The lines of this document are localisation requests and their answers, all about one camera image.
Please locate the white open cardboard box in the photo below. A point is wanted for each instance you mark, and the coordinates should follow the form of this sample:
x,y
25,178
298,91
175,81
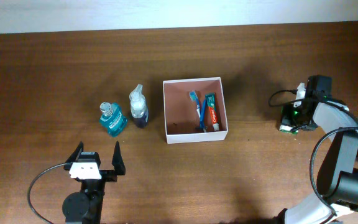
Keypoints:
x,y
182,100

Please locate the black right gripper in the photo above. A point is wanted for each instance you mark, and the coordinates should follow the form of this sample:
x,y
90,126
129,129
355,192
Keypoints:
x,y
286,119

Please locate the blue foam soap pump bottle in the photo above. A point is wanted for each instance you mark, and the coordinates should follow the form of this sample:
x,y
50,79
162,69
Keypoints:
x,y
139,109

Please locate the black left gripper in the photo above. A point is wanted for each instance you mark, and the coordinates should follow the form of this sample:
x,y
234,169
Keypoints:
x,y
111,175

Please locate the blue Gillette razor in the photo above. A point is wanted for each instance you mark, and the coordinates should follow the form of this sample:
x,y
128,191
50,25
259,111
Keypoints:
x,y
202,115

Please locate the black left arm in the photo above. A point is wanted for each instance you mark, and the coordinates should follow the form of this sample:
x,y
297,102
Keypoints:
x,y
85,206

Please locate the green and white soap packet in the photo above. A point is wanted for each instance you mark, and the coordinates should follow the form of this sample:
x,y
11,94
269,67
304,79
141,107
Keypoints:
x,y
287,129

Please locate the teal Listerine mouthwash bottle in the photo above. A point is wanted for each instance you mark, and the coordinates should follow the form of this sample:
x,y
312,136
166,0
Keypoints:
x,y
112,118

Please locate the Colgate toothpaste tube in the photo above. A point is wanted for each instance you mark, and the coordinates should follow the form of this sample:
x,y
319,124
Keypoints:
x,y
211,104

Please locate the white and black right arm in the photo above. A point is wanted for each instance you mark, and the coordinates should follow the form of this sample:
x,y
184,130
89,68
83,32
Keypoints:
x,y
333,167

